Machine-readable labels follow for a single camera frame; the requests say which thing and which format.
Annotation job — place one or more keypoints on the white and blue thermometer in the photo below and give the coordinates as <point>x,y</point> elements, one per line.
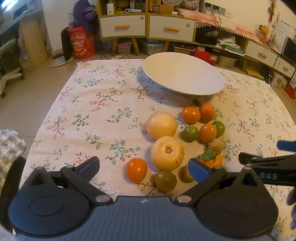
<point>133,10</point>

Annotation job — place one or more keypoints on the pile of folded cloths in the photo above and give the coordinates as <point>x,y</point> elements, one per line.
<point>231,45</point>

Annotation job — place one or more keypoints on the wall socket with plugs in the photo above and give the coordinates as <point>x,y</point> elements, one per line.
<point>215,8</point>

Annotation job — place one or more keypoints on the floral tablecloth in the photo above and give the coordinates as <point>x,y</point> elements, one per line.
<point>92,104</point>

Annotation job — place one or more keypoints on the olive green tomato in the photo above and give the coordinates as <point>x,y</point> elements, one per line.
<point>165,180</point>

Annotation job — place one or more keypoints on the wooden desk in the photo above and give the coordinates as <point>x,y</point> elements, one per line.
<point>34,39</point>

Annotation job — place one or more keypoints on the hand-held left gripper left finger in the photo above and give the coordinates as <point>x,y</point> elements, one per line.
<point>89,166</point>

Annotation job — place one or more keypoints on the red cardboard box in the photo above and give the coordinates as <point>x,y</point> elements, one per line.
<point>205,56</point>

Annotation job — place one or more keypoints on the brown kiwi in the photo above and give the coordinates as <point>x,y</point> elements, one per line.
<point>183,173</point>
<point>215,146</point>

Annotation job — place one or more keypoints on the purple plush toy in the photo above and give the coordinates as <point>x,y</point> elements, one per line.
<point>85,11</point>

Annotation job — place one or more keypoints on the translucent white box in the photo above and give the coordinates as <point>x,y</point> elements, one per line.
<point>227,61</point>

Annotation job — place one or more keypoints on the black panel on white base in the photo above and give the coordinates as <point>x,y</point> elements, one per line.
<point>66,45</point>

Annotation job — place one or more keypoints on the glass footed bowl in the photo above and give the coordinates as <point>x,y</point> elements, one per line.
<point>263,39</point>

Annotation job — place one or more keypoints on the grey pebble patterned cloth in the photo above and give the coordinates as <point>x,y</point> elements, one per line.
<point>10,148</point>

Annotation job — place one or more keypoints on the white office chair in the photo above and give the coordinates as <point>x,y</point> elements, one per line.
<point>10,77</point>

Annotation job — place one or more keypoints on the brown cardboard box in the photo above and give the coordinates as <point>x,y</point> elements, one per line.
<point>163,9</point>

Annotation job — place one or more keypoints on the black microwave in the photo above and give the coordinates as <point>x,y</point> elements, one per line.
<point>290,48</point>

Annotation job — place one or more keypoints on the red printed gift box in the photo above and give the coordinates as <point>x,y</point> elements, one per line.
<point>291,91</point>

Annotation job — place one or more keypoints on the loose green leaf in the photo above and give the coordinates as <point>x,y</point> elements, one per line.
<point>197,103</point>

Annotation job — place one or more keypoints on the tall olive shelf cabinet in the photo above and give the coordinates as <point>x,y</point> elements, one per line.
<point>99,7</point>

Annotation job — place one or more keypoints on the white desk fan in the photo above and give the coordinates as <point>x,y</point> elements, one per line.
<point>171,1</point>

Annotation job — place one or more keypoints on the white printed carton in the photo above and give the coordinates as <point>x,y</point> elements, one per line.
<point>279,81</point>

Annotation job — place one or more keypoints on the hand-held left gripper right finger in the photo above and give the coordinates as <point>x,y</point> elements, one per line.
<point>198,169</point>

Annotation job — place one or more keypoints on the small clear storage box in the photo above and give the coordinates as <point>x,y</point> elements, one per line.
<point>124,48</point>

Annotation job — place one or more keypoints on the white drawer cabinet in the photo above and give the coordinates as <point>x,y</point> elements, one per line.
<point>242,46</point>

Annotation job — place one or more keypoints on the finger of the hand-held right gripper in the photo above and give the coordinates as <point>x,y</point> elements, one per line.
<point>288,146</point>
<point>249,160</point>

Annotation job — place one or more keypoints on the clear box with dark contents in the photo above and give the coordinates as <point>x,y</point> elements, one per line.
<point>183,49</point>

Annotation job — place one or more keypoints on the large white drawer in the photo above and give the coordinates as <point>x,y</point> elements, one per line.
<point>171,34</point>
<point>122,32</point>

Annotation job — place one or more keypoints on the white floor device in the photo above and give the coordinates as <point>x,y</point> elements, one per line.
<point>116,57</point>

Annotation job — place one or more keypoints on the red hanging ornament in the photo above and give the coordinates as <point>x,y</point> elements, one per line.
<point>271,10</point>

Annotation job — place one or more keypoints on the clear box with blue lid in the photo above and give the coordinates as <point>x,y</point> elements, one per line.
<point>152,47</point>

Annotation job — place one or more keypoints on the orange persimmon ornament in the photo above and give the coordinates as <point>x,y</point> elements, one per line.
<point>263,29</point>

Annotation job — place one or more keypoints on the small white drawer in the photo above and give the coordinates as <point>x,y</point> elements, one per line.
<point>284,63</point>
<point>261,49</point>

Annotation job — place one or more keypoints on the orange tomato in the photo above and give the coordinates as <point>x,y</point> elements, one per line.
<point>207,133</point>
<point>137,169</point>
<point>207,112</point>
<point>191,114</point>

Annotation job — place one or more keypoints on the mandarin orange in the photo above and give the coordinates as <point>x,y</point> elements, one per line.
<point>212,161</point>

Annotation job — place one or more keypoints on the red bag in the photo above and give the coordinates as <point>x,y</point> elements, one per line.
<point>81,42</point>

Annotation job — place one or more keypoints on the white appliance box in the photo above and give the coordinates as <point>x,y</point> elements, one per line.
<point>282,30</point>

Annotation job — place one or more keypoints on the framed cat picture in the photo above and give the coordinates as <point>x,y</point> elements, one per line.
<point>193,3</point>

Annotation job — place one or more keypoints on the pink tasselled cloth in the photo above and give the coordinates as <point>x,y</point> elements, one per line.
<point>208,19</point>

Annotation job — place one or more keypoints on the person's right hand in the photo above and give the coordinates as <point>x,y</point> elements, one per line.
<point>293,199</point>

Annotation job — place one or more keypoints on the white plate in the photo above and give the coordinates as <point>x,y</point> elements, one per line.
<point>182,71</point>

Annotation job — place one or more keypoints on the yellow egg tray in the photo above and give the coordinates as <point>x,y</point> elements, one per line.
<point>254,72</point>

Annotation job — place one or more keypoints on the pale yellow round pear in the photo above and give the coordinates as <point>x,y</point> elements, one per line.
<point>167,157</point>
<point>161,125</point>

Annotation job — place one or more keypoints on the small cardboard carton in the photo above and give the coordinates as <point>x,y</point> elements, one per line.
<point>138,5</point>

